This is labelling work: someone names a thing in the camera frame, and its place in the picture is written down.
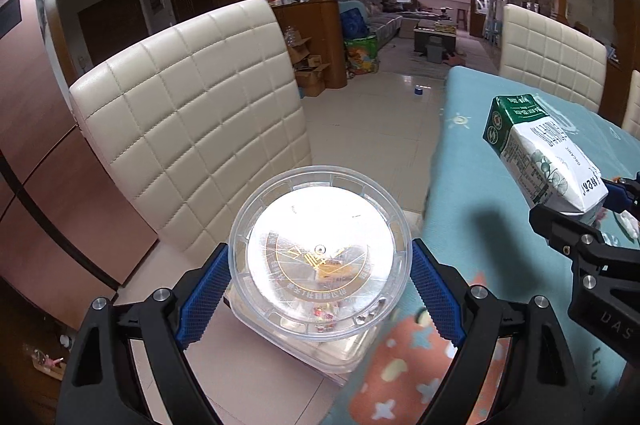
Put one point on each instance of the green white milk carton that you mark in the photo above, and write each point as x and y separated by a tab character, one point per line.
540	155

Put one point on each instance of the dark wooden door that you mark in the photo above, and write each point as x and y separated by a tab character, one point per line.
112	27

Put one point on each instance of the grey sofa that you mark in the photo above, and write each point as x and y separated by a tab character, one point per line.
385	17

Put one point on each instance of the pile of cardboard boxes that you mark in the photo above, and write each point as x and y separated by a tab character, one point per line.
307	70

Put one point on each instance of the white air conditioner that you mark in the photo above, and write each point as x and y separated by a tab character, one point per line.
502	5

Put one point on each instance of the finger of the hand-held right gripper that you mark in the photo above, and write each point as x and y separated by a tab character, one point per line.
620	195
560	227

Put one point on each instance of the colourful printed bag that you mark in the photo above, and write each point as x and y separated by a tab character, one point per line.
362	57

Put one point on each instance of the brown panelled cabinet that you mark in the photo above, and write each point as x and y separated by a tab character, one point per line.
40	155

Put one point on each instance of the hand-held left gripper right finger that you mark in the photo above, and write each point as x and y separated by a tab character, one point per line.
435	300

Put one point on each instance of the blue cushion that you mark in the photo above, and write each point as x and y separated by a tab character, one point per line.
354	24

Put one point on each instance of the low wooden cabinet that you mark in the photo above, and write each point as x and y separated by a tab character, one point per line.
320	35

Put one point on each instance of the white quilted chair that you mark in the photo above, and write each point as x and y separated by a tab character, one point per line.
190	130
550	50
632	102

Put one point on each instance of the grey bin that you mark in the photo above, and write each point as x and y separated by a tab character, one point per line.
434	53

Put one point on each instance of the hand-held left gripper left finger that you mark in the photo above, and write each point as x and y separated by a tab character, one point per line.
205	305

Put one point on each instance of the clear round plastic lid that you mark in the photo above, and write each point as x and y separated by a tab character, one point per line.
320	255

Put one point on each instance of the clear plastic container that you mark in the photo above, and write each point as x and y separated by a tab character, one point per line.
345	355

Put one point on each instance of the dark coffee table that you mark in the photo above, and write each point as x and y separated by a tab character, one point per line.
435	32

